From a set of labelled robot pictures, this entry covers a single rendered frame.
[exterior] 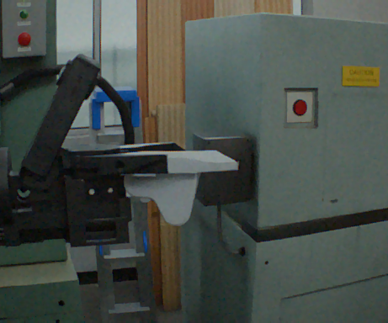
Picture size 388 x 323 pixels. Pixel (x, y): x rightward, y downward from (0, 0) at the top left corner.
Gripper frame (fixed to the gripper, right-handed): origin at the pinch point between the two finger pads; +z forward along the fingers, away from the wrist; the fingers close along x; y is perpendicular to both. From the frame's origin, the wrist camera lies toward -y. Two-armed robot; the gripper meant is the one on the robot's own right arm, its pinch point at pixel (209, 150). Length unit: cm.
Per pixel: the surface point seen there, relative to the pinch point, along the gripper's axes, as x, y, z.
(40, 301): -71, 40, -20
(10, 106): -75, -7, -23
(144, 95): -205, -12, 36
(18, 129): -76, -2, -22
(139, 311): -150, 78, 17
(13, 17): -66, -27, -22
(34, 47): -68, -20, -17
